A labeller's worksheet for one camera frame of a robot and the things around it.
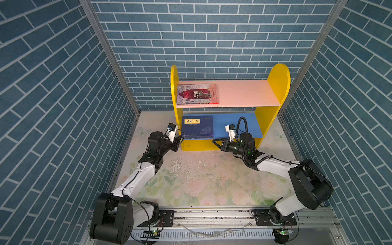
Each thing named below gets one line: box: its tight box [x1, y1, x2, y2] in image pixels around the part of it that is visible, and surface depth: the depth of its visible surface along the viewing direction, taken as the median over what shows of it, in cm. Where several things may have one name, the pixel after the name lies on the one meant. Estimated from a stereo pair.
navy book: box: [181, 115, 214, 139], surface depth 90 cm
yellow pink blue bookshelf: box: [170, 63, 291, 152], surface depth 77 cm
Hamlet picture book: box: [176, 83, 219, 105], surface depth 74 cm
